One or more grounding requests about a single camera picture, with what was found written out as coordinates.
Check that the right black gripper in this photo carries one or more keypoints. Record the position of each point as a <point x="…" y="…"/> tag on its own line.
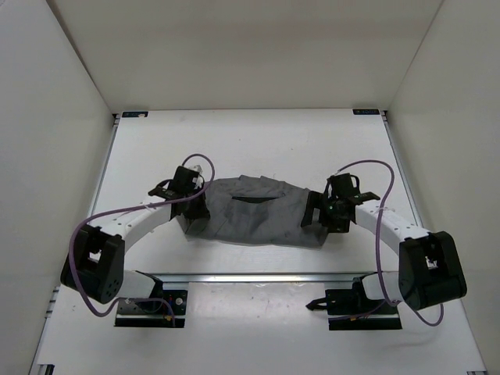
<point x="319" y="201"/>

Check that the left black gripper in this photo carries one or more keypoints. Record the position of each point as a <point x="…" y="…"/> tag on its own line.
<point x="201" y="212"/>

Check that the grey pleated skirt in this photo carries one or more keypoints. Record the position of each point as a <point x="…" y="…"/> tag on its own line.
<point x="255" y="211"/>

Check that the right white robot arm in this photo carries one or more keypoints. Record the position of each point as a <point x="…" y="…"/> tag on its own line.
<point x="429" y="270"/>

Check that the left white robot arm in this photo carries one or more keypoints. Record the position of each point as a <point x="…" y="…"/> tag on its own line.
<point x="95" y="263"/>

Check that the left blue corner label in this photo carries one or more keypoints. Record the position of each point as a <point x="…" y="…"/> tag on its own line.
<point x="134" y="114"/>

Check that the blue corner label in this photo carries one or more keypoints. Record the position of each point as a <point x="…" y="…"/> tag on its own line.
<point x="366" y="112"/>
<point x="134" y="114"/>

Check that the right blue corner label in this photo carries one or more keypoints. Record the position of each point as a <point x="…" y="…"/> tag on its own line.
<point x="366" y="112"/>

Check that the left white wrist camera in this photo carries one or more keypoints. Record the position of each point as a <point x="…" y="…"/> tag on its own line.
<point x="198" y="180"/>

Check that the aluminium table rail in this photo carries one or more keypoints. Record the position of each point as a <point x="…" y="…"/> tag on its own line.
<point x="258" y="278"/>

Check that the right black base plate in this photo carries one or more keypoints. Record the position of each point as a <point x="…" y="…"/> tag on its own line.
<point x="351" y="310"/>

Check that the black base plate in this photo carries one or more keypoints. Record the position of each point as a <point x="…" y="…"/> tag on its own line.
<point x="154" y="314"/>
<point x="351" y="310"/>

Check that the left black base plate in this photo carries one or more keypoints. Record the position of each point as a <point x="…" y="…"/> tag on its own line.
<point x="154" y="314"/>

